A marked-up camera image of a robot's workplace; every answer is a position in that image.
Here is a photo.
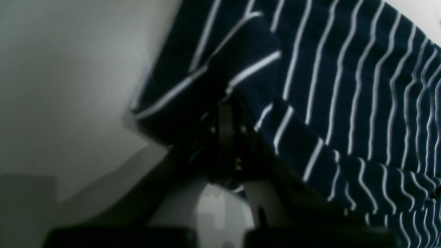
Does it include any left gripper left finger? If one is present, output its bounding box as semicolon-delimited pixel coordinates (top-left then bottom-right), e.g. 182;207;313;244
43;103;236;248

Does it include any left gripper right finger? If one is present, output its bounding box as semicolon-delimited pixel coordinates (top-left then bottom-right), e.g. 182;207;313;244
236;107;400;248

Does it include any navy white striped t-shirt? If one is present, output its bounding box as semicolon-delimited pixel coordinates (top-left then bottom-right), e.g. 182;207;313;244
131;0;440;248

